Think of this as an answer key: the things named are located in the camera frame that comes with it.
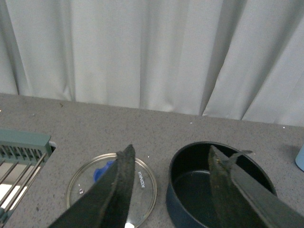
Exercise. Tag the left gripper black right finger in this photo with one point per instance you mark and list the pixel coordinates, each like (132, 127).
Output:
(241, 201)

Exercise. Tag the white curtain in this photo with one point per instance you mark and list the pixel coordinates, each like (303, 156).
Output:
(234, 59)

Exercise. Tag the glass lid with blue knob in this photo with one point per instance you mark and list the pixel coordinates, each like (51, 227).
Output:
(144, 192)

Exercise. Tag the light blue plastic cup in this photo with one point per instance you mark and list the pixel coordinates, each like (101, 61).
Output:
(300, 159)

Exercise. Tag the green dish drying rack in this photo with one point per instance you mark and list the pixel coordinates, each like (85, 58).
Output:
(22, 156)

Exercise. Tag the dark blue saucepan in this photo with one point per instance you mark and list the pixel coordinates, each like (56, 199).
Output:
(189, 197)

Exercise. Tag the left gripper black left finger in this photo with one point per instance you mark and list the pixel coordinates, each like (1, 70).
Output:
(107, 203)

